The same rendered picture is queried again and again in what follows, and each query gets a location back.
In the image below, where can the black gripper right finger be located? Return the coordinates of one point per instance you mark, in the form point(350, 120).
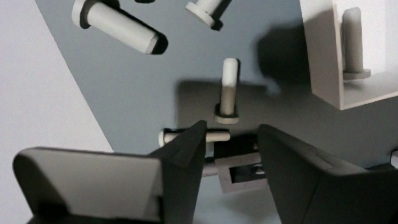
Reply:
point(311, 186)

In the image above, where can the dark grey rectangular bar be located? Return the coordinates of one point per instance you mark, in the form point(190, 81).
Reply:
point(384, 166)

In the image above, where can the grey clevis fork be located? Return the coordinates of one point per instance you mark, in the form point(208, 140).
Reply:
point(236, 162)

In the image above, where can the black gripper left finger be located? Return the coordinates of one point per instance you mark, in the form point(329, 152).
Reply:
point(136, 187)

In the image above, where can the white headed pin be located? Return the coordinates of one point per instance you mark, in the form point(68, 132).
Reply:
point(211, 136)
point(94, 13)

